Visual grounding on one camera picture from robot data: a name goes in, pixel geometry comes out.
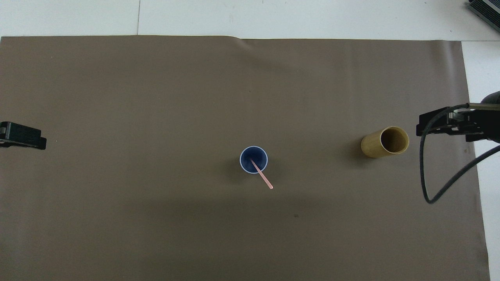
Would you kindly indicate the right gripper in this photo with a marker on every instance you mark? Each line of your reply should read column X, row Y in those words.
column 486, row 125

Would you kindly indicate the bamboo tube cup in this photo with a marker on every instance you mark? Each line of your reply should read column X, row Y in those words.
column 371, row 146

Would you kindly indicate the black stand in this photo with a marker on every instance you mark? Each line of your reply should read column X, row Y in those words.
column 488, row 11

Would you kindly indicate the blue cup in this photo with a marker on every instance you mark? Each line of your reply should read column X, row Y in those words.
column 245, row 155

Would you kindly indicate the pink chopstick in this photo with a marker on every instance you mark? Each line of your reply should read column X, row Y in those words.
column 263, row 176

